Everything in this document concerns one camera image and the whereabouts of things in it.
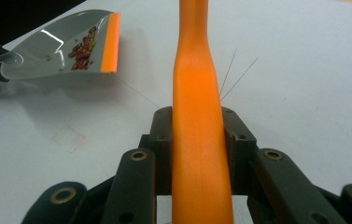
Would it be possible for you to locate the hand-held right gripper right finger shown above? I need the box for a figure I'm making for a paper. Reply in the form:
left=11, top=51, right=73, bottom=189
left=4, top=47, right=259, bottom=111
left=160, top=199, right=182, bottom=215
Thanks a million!
left=220, top=106, right=259, bottom=195

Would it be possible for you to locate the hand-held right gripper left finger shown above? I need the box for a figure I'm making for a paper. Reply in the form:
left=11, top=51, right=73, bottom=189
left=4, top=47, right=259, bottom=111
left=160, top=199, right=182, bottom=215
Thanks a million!
left=138, top=105, right=176, bottom=196

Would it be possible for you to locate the orange-handled brush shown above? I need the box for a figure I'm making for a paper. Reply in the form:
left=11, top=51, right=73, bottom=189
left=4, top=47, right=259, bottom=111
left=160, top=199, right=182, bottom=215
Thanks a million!
left=171, top=0, right=260, bottom=224

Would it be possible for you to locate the grey dustpan with orange edge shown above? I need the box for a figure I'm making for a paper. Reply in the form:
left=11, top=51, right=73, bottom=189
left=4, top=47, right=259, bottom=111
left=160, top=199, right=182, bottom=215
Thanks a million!
left=0, top=8, right=122, bottom=82

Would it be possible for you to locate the pile of red beans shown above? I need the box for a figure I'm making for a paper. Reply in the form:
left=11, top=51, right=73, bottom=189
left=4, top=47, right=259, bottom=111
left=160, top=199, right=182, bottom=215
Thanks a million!
left=66, top=25, right=99, bottom=71

